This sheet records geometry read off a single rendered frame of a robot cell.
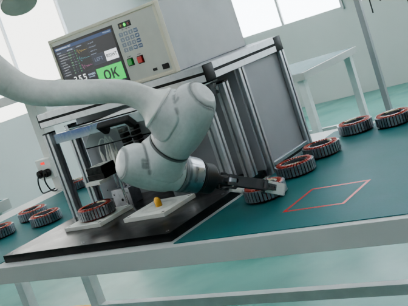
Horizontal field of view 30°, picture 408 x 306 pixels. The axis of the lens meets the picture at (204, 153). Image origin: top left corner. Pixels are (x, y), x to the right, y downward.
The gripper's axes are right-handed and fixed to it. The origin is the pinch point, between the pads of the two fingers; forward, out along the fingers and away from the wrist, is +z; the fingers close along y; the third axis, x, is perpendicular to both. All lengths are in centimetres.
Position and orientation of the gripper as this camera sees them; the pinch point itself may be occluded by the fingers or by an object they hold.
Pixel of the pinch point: (264, 189)
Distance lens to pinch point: 194.7
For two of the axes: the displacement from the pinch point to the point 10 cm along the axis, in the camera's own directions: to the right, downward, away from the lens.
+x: 1.3, -9.8, 1.2
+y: 5.4, -0.4, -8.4
